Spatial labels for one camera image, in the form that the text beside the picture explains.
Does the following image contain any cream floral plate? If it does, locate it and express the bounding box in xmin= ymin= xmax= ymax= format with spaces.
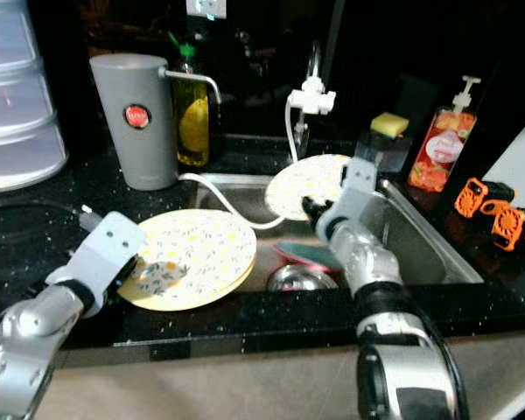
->
xmin=264 ymin=153 xmax=354 ymax=222
xmin=117 ymin=207 xmax=258 ymax=312

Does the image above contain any teal plate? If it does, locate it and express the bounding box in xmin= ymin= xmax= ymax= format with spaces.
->
xmin=270 ymin=240 xmax=343 ymax=273

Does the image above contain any stainless steel bowl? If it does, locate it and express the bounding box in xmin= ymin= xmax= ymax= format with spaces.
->
xmin=266 ymin=263 xmax=339 ymax=295

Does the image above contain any clear plastic sponge holder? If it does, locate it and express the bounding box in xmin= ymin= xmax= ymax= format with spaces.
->
xmin=351 ymin=129 xmax=409 ymax=172

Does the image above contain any stainless steel sink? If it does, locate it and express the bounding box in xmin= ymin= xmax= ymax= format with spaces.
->
xmin=192 ymin=172 xmax=487 ymax=295

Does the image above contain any yellow sponge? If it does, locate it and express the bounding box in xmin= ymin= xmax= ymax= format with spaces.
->
xmin=368 ymin=110 xmax=410 ymax=140

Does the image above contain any white faucet diverter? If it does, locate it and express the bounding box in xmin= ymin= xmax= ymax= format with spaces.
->
xmin=286 ymin=75 xmax=340 ymax=117

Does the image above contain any grey water filter canister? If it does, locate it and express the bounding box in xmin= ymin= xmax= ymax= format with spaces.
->
xmin=88 ymin=52 xmax=222 ymax=193

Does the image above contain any peach hand soap pump bottle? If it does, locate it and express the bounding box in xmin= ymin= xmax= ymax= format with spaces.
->
xmin=406 ymin=75 xmax=483 ymax=194

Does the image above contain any yellow dish soap bottle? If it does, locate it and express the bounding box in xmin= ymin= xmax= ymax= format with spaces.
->
xmin=170 ymin=32 xmax=212 ymax=170

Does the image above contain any chrome sink faucet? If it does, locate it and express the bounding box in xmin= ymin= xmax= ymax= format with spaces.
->
xmin=287 ymin=38 xmax=326 ymax=164

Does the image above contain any orange and black tool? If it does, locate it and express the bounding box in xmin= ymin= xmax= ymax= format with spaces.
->
xmin=452 ymin=177 xmax=525 ymax=254

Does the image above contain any white tiered plastic food cover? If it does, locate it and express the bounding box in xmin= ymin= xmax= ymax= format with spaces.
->
xmin=0 ymin=0 xmax=70 ymax=194

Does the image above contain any white board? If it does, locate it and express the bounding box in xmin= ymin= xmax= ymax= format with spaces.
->
xmin=476 ymin=124 xmax=525 ymax=212

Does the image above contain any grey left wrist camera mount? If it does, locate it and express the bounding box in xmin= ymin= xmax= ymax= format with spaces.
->
xmin=66 ymin=211 xmax=151 ymax=295

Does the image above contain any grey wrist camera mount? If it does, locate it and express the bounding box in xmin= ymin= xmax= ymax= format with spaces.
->
xmin=332 ymin=157 xmax=380 ymax=242
xmin=66 ymin=211 xmax=151 ymax=295

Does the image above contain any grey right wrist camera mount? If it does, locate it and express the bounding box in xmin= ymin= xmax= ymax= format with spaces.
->
xmin=332 ymin=157 xmax=380 ymax=242

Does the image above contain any white water hose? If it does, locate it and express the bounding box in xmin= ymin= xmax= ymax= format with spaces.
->
xmin=176 ymin=95 xmax=299 ymax=231

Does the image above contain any white wall socket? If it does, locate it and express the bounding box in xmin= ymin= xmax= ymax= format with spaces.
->
xmin=185 ymin=0 xmax=228 ymax=21

